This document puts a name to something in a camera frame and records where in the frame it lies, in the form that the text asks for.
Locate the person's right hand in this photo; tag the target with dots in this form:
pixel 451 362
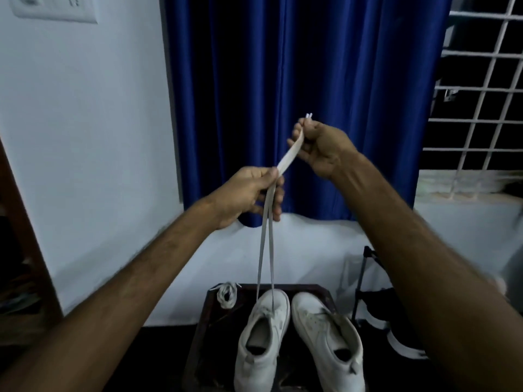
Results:
pixel 323 151

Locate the person's left hand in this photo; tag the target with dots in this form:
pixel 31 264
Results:
pixel 245 195

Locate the white shoelace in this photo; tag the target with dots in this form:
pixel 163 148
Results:
pixel 269 224
pixel 226 295

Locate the person's right forearm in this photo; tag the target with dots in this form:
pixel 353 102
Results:
pixel 441 289

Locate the person's left forearm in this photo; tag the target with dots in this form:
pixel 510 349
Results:
pixel 106 302

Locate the blue curtain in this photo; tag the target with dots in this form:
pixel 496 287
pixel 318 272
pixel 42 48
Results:
pixel 306 97

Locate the black shoe rack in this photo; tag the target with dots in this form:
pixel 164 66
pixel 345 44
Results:
pixel 359 281

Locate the dark brown plastic stool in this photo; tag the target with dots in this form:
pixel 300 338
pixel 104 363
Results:
pixel 208 342

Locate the white window grille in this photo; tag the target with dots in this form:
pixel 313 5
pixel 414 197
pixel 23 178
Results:
pixel 474 97

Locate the black sneaker white sole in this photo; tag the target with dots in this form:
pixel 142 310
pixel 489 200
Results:
pixel 376 322
pixel 402 351

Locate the brown wooden door frame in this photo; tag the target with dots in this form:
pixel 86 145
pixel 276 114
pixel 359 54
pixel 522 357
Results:
pixel 24 249

